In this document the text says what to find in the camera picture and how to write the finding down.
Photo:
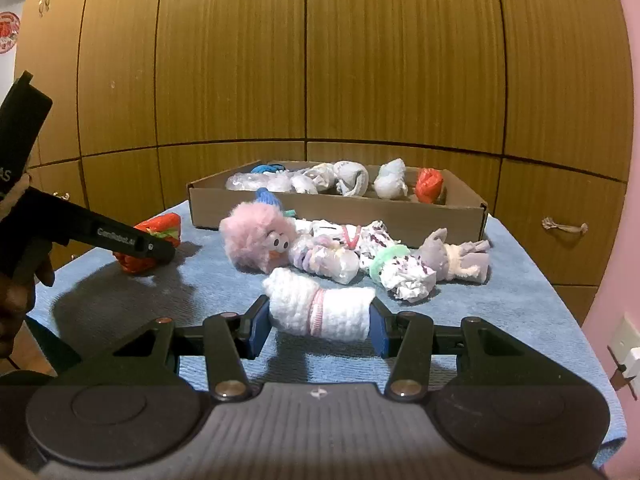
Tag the person left hand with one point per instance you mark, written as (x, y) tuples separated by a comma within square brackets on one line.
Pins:
[(22, 262)]

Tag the pink fluffy toy blue hat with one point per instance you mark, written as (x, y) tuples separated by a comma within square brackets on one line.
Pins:
[(258, 235)]

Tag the orange rolled sock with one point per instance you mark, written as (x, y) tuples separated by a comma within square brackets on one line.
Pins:
[(428, 185)]

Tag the white knitted sock pink band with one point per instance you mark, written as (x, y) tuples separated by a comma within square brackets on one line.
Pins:
[(300, 306)]

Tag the wooden wardrobe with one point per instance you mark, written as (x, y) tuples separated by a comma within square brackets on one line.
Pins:
[(529, 101)]

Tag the patterned sock green band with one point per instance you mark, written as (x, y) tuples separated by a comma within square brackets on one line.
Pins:
[(393, 266)]

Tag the grey beige rolled sock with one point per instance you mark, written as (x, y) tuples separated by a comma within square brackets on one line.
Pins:
[(468, 261)]

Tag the red green sock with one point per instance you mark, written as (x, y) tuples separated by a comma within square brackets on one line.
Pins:
[(161, 237)]

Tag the white wall socket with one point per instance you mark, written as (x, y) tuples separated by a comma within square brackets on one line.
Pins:
[(624, 351)]

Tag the white sock teal band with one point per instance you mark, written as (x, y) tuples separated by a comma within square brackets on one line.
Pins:
[(390, 183)]

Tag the blue sock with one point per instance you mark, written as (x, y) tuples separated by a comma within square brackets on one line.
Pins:
[(268, 169)]

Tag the white sock pastel band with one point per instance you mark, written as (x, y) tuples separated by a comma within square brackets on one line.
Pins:
[(325, 249)]

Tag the light blue towel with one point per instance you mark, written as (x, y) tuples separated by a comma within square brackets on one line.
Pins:
[(93, 303)]

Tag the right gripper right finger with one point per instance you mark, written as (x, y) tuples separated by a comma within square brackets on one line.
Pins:
[(411, 339)]

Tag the white lavender rolled sock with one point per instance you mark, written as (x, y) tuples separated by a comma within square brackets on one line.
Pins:
[(302, 184)]

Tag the cardboard box tray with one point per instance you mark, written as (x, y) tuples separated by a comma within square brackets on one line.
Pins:
[(460, 210)]

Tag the white grey rolled sock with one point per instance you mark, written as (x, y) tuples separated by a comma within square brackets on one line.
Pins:
[(345, 177)]

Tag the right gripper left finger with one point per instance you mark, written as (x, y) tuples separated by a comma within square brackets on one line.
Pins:
[(224, 340)]

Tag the translucent white rolled sock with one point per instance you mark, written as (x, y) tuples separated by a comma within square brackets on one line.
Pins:
[(276, 182)]

